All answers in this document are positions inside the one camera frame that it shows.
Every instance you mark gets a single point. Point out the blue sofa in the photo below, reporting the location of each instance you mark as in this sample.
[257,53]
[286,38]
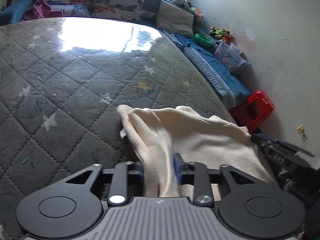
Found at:
[215,70]

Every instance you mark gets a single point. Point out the cream sweatshirt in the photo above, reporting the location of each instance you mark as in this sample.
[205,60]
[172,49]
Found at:
[200,140]

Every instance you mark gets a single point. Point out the clear plastic storage box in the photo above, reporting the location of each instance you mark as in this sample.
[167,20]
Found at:
[230,56]

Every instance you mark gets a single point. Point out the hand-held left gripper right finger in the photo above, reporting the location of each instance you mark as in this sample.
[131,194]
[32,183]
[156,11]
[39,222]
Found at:
[178,167]

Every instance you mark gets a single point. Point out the square butterfly print pillow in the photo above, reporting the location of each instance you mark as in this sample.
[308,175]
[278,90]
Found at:
[117,2]

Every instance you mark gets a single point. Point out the grey pillow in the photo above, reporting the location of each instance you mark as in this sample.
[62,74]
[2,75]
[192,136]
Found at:
[175,17]

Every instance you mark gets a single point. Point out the colourful plastic toys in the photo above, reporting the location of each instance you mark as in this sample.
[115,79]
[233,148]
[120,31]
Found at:
[197,13]

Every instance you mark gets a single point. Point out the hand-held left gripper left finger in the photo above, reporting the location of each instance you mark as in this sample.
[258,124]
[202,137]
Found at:
[138,168]

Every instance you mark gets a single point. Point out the panda plush toy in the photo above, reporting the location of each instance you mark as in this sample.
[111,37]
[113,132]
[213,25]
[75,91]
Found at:
[180,0]

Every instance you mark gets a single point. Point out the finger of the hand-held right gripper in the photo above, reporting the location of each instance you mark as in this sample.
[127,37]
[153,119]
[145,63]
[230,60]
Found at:
[267,140]
[277,156]

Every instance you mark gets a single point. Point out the small plush toys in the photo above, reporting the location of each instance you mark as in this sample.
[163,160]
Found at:
[220,33]

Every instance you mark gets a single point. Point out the green bowl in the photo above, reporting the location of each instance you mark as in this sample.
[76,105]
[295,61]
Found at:
[202,39]

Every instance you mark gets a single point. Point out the pink cloth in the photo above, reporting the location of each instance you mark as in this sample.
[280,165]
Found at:
[42,10]

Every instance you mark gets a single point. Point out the small green scrap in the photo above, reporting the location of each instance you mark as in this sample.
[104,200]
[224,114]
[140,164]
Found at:
[25,160]

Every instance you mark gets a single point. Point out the red plastic stool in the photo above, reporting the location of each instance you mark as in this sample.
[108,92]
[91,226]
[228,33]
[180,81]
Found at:
[260,105]

